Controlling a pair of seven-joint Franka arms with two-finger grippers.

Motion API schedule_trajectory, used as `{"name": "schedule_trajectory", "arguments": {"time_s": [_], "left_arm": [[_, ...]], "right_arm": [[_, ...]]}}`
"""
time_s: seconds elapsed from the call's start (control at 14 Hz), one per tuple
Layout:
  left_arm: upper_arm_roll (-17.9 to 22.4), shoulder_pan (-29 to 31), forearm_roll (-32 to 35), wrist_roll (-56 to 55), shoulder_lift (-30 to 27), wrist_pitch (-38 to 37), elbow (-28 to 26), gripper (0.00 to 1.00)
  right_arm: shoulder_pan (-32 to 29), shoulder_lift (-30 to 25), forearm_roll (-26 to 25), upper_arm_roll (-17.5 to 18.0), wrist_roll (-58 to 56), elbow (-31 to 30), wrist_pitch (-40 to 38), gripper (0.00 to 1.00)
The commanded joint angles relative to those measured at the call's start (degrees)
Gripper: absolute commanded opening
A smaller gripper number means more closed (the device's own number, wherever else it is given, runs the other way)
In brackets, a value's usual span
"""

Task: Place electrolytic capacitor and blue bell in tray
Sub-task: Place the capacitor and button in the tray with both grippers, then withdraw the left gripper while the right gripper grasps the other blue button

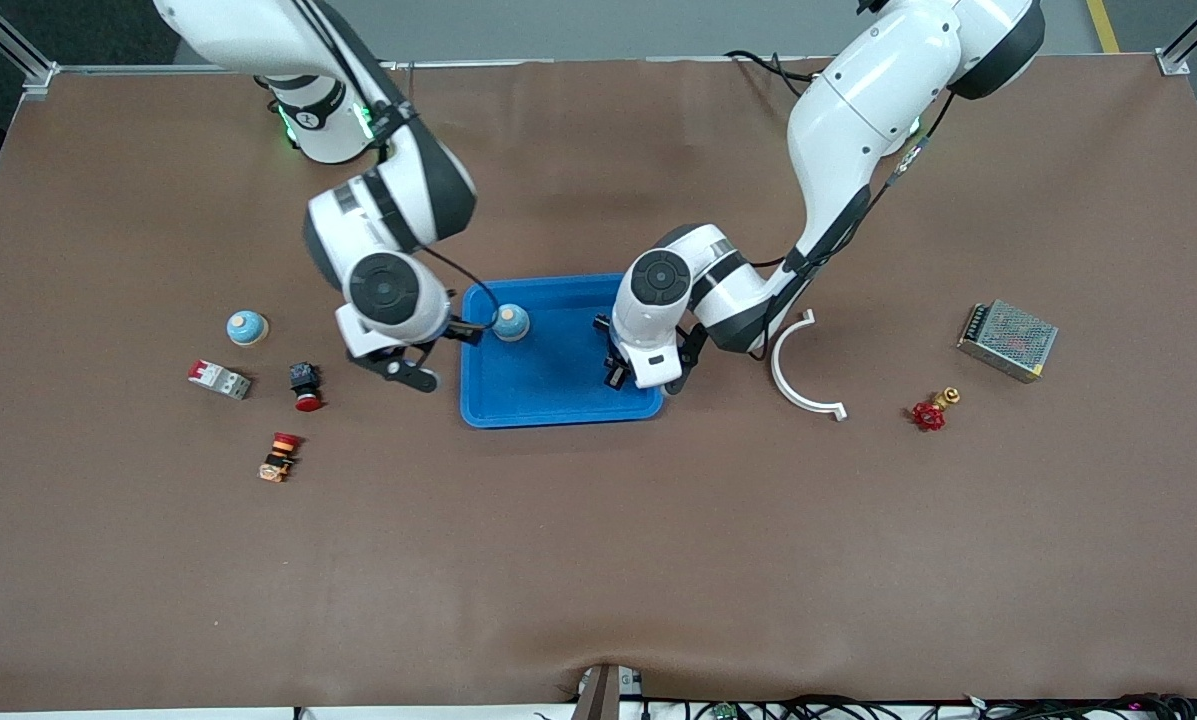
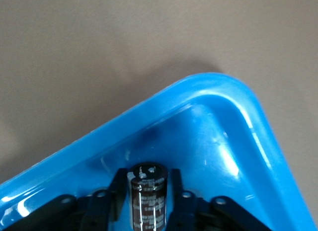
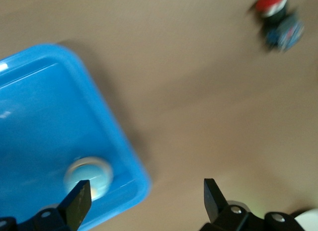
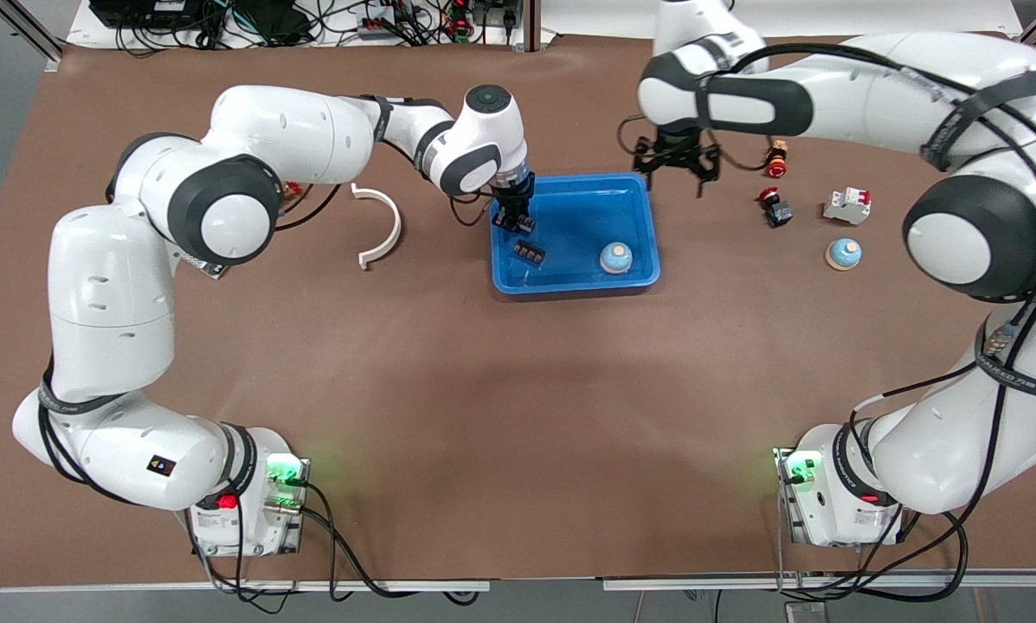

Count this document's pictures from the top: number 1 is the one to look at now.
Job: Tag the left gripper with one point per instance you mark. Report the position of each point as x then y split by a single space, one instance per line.
613 362

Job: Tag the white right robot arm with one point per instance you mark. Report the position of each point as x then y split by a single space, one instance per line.
258 40

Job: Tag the white curved plastic bracket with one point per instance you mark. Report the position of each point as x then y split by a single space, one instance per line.
775 380

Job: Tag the red orange push button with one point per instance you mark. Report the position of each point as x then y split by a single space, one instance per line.
280 458

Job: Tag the short black electrolytic capacitor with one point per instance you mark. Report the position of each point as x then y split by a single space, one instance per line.
615 362

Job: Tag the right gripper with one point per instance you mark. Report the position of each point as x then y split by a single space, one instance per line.
461 331

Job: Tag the brown table mat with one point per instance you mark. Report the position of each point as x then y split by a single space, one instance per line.
598 560

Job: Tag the metal mesh power supply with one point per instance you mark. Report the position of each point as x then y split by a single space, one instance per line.
1008 340

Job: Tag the metal mount bracket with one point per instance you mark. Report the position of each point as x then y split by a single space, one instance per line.
603 695

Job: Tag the blue desk bell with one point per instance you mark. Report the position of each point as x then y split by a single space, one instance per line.
511 323
247 328

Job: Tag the white red circuit breaker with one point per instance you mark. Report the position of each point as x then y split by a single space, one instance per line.
220 380

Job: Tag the blue plastic tray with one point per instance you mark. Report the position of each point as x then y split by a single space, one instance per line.
538 390

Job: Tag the long brown electrolytic capacitor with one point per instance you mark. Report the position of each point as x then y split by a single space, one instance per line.
605 323

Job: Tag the yellow floor tape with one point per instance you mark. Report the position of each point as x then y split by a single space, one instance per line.
1102 22

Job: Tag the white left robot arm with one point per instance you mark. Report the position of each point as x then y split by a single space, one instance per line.
858 90

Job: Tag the aluminium frame profile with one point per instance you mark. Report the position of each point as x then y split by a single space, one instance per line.
1173 62
18 45

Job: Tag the red mushroom button black body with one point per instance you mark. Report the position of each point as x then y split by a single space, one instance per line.
304 378

